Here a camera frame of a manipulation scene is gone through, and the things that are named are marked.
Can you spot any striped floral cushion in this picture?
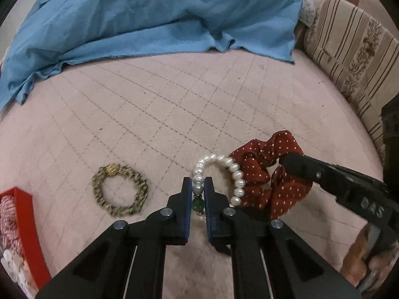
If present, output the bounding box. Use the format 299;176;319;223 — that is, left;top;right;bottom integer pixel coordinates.
304;0;399;159

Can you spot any gold braided hair tie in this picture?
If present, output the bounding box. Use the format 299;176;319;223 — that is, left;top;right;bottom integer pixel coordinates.
92;163;149;218

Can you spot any dark red dotted scrunchie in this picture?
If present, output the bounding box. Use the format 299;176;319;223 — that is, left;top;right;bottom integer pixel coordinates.
228;132;313;219

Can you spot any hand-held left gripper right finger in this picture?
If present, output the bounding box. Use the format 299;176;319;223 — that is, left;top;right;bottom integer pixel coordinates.
204;177;364;299

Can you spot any grey knitted pillow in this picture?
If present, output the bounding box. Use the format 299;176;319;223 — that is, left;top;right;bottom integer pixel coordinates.
299;0;317;27

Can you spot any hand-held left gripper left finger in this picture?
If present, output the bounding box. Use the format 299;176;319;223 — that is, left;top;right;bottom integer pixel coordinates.
36;177;193;299

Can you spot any red box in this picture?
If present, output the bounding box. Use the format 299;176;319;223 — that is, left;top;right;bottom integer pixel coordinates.
0;187;52;299

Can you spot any person's right hand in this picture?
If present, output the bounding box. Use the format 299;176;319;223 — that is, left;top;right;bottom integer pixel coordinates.
341;224;376;287

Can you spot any blue cloth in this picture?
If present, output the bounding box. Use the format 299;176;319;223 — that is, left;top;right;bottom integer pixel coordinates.
0;0;303;113

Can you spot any white pearl bracelet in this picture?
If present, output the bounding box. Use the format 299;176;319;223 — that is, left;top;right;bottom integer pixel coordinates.
192;152;247;216

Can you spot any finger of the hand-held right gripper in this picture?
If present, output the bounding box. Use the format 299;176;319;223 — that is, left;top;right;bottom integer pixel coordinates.
278;152;339;195

